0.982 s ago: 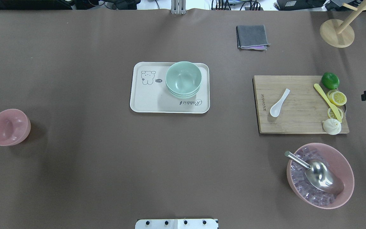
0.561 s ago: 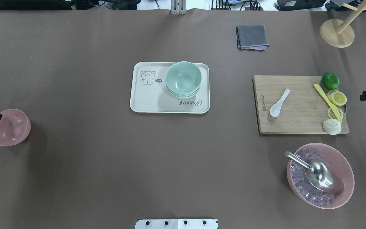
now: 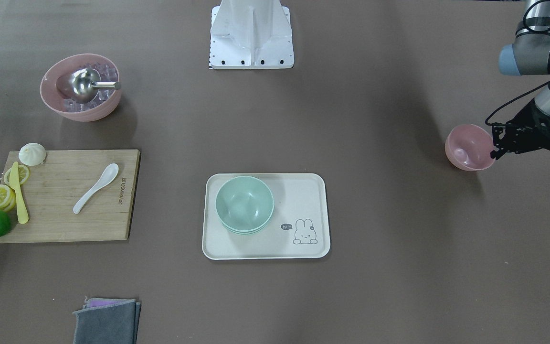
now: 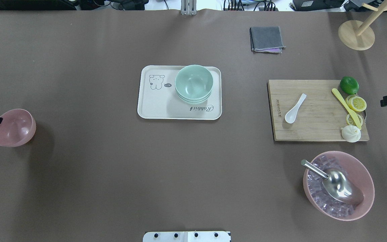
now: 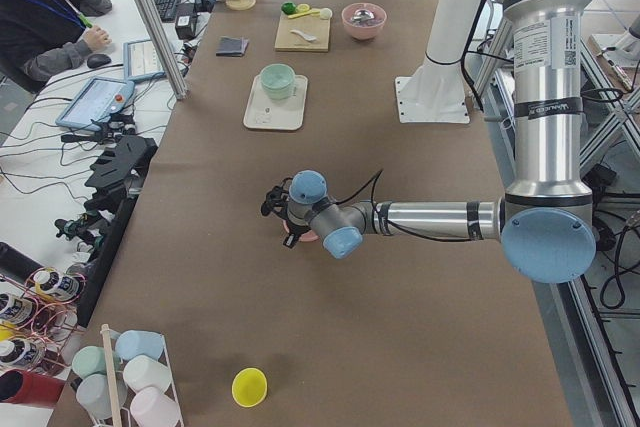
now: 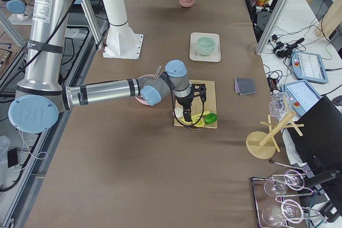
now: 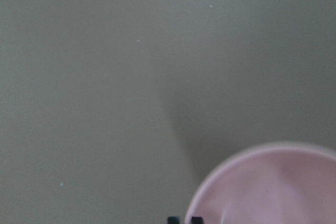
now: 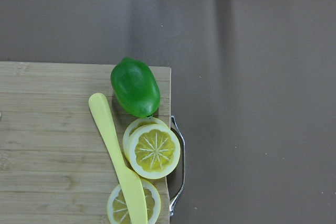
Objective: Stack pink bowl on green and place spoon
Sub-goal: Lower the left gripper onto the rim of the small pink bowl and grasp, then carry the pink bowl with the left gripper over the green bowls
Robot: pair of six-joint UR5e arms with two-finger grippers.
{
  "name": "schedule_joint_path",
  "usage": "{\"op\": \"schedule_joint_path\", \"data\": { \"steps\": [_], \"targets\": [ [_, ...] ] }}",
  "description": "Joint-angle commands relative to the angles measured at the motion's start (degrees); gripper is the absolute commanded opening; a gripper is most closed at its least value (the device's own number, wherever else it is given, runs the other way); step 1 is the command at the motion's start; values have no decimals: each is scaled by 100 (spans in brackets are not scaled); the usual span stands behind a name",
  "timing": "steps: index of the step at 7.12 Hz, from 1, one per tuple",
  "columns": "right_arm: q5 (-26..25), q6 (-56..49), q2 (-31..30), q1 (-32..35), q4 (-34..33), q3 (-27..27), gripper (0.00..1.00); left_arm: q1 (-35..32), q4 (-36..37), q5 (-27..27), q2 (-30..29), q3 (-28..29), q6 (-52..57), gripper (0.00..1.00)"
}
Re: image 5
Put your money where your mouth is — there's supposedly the cream rabbit tray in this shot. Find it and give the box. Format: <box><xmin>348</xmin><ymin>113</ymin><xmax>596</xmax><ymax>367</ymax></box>
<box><xmin>243</xmin><ymin>75</ymin><xmax>308</xmax><ymax>131</ymax></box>

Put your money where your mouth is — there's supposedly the yellow plastic knife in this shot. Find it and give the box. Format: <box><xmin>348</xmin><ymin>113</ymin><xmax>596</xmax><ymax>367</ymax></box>
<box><xmin>287</xmin><ymin>8</ymin><xmax>321</xmax><ymax>19</ymax></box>

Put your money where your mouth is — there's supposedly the grey folded cloth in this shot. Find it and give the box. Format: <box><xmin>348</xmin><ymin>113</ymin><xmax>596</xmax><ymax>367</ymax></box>
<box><xmin>216</xmin><ymin>36</ymin><xmax>249</xmax><ymax>57</ymax></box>

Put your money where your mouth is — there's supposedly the seated person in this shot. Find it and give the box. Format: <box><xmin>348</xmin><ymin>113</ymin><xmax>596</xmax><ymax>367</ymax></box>
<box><xmin>1</xmin><ymin>0</ymin><xmax>112</xmax><ymax>92</ymax></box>

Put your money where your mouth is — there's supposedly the yellow plastic cup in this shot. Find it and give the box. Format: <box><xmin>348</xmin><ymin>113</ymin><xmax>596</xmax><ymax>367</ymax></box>
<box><xmin>231</xmin><ymin>367</ymin><xmax>268</xmax><ymax>408</ymax></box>

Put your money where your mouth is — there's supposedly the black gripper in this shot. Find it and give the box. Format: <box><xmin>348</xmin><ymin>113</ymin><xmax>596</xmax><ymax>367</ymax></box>
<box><xmin>283</xmin><ymin>215</ymin><xmax>308</xmax><ymax>248</ymax></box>

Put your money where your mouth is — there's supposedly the green lime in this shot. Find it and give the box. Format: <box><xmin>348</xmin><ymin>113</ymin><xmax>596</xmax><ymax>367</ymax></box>
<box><xmin>281</xmin><ymin>2</ymin><xmax>296</xmax><ymax>15</ymax></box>

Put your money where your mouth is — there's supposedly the black computer mouse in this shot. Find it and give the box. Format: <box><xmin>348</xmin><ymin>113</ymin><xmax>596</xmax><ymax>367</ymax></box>
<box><xmin>86</xmin><ymin>53</ymin><xmax>112</xmax><ymax>69</ymax></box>

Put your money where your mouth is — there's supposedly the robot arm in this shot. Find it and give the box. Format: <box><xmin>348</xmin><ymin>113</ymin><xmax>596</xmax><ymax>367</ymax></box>
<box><xmin>280</xmin><ymin>0</ymin><xmax>596</xmax><ymax>283</ymax></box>

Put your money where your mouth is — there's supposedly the aluminium frame post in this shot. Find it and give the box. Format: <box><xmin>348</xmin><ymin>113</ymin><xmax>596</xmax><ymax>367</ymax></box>
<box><xmin>134</xmin><ymin>0</ymin><xmax>188</xmax><ymax>100</ymax></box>

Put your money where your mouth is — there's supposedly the white steamed bun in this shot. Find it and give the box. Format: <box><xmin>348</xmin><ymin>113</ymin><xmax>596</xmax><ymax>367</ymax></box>
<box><xmin>319</xmin><ymin>8</ymin><xmax>333</xmax><ymax>20</ymax></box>

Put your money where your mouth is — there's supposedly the small pink bowl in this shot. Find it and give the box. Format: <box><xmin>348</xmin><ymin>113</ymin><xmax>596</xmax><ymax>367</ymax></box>
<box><xmin>282</xmin><ymin>220</ymin><xmax>319</xmax><ymax>242</ymax></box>

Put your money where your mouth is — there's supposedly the top green bowl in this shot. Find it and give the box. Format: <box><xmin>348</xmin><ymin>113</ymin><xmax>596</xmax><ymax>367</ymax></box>
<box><xmin>259</xmin><ymin>63</ymin><xmax>295</xmax><ymax>100</ymax></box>

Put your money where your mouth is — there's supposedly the blue teach pendant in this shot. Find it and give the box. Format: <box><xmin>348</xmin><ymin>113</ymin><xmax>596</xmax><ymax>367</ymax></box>
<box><xmin>55</xmin><ymin>77</ymin><xmax>135</xmax><ymax>131</ymax></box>

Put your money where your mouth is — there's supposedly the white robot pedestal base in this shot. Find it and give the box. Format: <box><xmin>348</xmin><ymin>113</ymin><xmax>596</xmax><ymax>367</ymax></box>
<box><xmin>395</xmin><ymin>0</ymin><xmax>483</xmax><ymax>124</ymax></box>

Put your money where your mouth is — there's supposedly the cup rack with cups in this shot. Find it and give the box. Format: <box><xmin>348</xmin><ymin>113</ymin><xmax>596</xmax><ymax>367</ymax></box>
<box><xmin>71</xmin><ymin>324</ymin><xmax>185</xmax><ymax>426</ymax></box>

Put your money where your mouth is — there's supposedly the large pink ice bowl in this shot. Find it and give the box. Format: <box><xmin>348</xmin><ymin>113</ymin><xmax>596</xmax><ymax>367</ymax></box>
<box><xmin>341</xmin><ymin>2</ymin><xmax>387</xmax><ymax>40</ymax></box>

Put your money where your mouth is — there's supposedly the metal ice scoop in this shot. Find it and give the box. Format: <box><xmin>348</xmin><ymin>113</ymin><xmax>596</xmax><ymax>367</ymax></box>
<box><xmin>349</xmin><ymin>8</ymin><xmax>376</xmax><ymax>25</ymax></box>

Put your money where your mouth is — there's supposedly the wooden cutting board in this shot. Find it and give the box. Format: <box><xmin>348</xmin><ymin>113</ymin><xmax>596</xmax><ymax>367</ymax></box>
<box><xmin>274</xmin><ymin>13</ymin><xmax>331</xmax><ymax>53</ymax></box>

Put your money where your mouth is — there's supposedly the white ceramic spoon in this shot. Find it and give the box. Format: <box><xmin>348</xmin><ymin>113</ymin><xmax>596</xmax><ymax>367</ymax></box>
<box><xmin>290</xmin><ymin>29</ymin><xmax>318</xmax><ymax>43</ymax></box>

